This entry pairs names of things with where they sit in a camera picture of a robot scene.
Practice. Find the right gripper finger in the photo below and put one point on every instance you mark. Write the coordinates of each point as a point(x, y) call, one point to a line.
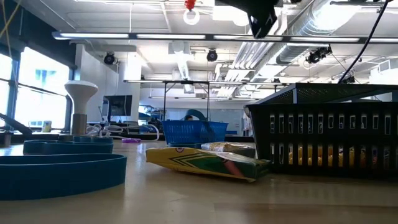
point(258, 15)

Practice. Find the black plastic basket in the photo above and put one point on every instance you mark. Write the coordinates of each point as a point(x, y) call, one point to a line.
point(258, 133)

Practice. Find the plastic-wrapped yellow white pack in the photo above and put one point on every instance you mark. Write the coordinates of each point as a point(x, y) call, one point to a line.
point(227, 147)

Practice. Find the orange coil wristband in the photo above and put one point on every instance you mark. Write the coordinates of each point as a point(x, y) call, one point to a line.
point(311, 155)

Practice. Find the yellow green crayon box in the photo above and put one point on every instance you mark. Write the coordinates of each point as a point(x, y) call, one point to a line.
point(202, 161)

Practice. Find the purple coil wristband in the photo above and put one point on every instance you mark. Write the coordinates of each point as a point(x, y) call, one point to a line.
point(130, 140)

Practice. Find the large blue plate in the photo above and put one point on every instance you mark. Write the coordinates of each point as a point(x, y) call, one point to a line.
point(62, 177)

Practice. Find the black mesh desk riser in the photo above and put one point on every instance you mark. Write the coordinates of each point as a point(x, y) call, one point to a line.
point(326, 91)

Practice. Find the black background rack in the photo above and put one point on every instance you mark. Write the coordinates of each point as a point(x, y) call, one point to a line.
point(186, 82)

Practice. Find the blue plastic basket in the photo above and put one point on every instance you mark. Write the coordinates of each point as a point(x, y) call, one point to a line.
point(186, 132)

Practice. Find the overhead light bar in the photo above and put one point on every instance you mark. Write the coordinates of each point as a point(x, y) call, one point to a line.
point(93, 35)

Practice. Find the black computer monitor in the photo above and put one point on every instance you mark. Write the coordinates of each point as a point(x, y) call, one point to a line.
point(118, 105)

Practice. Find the white mushroom table lamp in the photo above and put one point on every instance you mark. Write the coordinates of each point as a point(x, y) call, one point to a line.
point(81, 93)

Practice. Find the yellow cup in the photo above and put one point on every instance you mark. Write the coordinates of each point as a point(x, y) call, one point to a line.
point(46, 127)

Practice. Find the silver ceiling duct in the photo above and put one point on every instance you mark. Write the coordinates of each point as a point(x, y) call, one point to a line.
point(311, 25)

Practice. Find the black ceiling camera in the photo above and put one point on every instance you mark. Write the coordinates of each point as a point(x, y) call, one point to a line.
point(317, 54)
point(212, 55)
point(109, 58)

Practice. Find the black aluminium table frame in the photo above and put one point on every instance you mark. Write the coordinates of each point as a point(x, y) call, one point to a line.
point(239, 139)

